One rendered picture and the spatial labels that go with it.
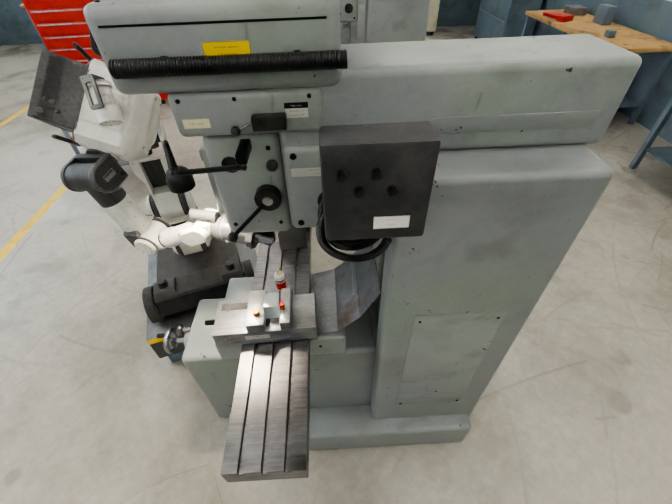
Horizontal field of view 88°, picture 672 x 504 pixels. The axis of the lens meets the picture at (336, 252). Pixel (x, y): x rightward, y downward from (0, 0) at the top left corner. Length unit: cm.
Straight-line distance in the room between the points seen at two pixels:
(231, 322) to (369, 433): 95
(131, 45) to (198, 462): 187
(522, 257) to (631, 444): 162
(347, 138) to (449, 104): 35
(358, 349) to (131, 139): 110
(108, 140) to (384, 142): 95
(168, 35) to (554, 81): 80
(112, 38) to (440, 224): 78
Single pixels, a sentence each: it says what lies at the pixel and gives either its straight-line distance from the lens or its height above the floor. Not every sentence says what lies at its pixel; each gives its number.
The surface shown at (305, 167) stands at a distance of 89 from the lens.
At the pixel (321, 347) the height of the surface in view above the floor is 79.
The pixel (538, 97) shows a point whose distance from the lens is 97.
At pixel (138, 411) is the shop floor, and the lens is 244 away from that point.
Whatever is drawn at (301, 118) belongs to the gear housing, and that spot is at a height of 167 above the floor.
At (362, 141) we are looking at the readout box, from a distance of 59.
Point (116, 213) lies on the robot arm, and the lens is 139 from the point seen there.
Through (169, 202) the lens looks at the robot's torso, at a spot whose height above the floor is 106.
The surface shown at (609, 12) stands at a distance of 641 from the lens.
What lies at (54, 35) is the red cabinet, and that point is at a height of 98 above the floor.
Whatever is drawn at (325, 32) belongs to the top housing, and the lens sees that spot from 78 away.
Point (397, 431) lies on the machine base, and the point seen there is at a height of 19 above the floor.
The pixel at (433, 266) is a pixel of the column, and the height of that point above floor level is 128.
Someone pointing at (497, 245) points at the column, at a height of 135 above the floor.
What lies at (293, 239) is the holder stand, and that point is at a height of 98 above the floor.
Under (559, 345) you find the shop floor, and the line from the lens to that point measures 268.
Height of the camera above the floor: 199
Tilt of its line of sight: 44 degrees down
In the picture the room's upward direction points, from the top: 2 degrees counter-clockwise
